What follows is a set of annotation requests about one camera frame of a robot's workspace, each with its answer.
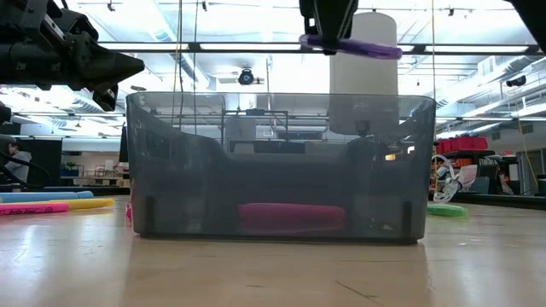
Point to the pink highlighter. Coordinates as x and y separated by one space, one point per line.
129 212
34 209

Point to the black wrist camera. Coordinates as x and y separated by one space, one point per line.
72 23
307 13

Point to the black overhead frame beam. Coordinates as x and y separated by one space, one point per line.
194 46

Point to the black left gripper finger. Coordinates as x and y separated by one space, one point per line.
106 97
102 66

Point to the white lamp with wooden base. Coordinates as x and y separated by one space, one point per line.
362 85

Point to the pink thin marker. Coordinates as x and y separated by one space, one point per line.
290 217

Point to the black overhead camera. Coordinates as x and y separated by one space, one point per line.
246 77

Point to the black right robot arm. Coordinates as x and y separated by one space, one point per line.
533 17

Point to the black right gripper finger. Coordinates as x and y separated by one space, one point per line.
337 21

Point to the yellow highlighter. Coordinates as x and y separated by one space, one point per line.
89 204

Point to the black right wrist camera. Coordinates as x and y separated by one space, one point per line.
307 13

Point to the black ceiling-mounted device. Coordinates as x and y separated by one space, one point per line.
516 81

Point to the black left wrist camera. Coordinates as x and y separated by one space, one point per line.
72 23

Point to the red storage bins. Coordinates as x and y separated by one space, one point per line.
462 145

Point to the blue thick marker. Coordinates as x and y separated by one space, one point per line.
42 197

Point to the purple thin marker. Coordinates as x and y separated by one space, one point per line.
375 50

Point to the dark smoky transparent bin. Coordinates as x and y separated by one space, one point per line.
192 192

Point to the person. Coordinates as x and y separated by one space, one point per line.
19 168

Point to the green thin marker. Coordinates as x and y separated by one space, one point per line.
447 210

